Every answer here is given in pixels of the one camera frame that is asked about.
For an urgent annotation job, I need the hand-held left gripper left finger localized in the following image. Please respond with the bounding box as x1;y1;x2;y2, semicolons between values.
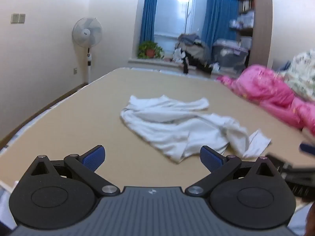
23;145;120;198

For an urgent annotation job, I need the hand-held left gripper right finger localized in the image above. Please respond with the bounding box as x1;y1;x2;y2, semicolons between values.
184;146;283;197

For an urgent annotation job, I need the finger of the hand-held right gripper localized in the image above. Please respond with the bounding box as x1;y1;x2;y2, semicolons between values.
266;154;294;171
298;143;315;155

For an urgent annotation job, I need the white shirt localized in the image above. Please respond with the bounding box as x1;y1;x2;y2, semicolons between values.
120;95;271;163

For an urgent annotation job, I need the pile of clothes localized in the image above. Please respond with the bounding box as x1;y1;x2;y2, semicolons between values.
175;33;210;64

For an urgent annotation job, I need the pink floral quilt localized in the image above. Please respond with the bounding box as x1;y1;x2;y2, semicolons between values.
217;64;315;136

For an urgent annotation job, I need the pale floral quilt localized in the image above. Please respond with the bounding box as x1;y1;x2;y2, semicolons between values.
281;49;315;102

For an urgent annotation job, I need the black garment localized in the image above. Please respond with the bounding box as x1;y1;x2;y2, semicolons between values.
182;51;215;76

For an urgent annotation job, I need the grey plastic storage bin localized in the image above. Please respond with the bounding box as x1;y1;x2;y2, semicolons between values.
212;39;248;73

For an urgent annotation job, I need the white crumpled cloth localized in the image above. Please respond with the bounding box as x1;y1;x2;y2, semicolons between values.
172;48;185;63

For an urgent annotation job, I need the potted green plant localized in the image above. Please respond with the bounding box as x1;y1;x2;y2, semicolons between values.
137;41;165;60

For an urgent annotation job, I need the white standing fan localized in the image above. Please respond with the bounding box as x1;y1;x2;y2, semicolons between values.
71;17;103;84

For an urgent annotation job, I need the wooden wardrobe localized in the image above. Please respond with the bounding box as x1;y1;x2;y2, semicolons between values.
237;0;274;70

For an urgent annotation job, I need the window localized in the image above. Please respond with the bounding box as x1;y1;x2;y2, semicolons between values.
153;0;209;54

